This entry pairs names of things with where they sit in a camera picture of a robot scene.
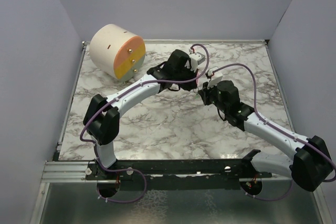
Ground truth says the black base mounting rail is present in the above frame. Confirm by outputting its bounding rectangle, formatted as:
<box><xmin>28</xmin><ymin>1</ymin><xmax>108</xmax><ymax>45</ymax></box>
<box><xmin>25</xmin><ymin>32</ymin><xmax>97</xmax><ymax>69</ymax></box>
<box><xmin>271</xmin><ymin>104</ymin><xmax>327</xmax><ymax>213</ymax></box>
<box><xmin>86</xmin><ymin>158</ymin><xmax>271</xmax><ymax>191</ymax></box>

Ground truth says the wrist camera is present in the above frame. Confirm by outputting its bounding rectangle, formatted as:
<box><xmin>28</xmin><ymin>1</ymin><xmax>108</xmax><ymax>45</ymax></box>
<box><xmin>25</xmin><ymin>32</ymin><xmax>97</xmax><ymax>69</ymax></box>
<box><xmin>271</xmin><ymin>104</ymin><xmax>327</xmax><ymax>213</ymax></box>
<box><xmin>206</xmin><ymin>67</ymin><xmax>223</xmax><ymax>89</ymax></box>
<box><xmin>189</xmin><ymin>52</ymin><xmax>205</xmax><ymax>72</ymax></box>

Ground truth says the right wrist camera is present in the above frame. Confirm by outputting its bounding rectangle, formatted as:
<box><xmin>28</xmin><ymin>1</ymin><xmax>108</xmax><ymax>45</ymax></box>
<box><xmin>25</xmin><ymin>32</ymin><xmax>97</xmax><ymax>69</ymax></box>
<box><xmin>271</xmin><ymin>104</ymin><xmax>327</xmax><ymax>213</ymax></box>
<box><xmin>206</xmin><ymin>67</ymin><xmax>223</xmax><ymax>89</ymax></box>

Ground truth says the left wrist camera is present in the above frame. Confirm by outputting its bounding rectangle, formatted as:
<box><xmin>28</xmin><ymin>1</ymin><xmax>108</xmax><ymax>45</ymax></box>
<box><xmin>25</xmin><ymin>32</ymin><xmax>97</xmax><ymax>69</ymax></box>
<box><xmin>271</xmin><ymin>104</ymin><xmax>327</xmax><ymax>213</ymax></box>
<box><xmin>189</xmin><ymin>52</ymin><xmax>205</xmax><ymax>72</ymax></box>

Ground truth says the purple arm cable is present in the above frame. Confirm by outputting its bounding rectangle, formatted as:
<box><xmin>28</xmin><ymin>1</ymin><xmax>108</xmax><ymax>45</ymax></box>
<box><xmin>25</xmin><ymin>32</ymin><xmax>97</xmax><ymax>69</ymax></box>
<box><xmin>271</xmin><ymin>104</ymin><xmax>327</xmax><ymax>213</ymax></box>
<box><xmin>209</xmin><ymin>63</ymin><xmax>335</xmax><ymax>201</ymax></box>
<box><xmin>80</xmin><ymin>43</ymin><xmax>209</xmax><ymax>180</ymax></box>

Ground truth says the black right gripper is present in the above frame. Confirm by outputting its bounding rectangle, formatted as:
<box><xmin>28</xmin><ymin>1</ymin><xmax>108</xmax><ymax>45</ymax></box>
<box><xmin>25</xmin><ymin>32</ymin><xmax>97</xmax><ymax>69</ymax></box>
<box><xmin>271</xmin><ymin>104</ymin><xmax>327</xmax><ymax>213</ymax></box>
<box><xmin>199</xmin><ymin>79</ymin><xmax>229</xmax><ymax>113</ymax></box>

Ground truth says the round key holder drum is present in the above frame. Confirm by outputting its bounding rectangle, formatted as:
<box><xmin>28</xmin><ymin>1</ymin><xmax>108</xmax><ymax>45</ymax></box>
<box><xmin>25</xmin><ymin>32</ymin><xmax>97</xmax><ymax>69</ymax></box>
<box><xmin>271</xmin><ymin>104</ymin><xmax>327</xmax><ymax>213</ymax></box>
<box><xmin>89</xmin><ymin>24</ymin><xmax>146</xmax><ymax>82</ymax></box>

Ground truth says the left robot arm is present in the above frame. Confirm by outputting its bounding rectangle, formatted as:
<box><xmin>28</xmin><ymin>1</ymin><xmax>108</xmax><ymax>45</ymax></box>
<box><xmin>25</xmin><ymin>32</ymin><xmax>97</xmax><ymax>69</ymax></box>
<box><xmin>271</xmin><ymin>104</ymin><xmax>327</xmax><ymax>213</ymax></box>
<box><xmin>83</xmin><ymin>49</ymin><xmax>205</xmax><ymax>179</ymax></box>

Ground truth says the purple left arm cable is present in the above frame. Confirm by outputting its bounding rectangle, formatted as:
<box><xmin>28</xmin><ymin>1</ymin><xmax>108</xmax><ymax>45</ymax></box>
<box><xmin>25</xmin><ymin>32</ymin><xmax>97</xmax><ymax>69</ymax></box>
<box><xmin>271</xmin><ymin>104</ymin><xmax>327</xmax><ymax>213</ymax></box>
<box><xmin>80</xmin><ymin>43</ymin><xmax>209</xmax><ymax>180</ymax></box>

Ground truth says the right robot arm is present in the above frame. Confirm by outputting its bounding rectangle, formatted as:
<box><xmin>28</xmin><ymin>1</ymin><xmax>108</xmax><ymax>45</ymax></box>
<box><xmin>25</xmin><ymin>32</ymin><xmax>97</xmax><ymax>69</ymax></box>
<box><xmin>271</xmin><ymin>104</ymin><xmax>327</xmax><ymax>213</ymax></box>
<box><xmin>198</xmin><ymin>80</ymin><xmax>333</xmax><ymax>191</ymax></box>

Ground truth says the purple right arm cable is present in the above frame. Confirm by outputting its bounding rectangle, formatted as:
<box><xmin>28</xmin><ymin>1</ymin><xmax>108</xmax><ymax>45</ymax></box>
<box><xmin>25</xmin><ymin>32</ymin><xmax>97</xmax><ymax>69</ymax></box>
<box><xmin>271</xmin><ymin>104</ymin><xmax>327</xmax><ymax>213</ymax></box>
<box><xmin>209</xmin><ymin>63</ymin><xmax>335</xmax><ymax>201</ymax></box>

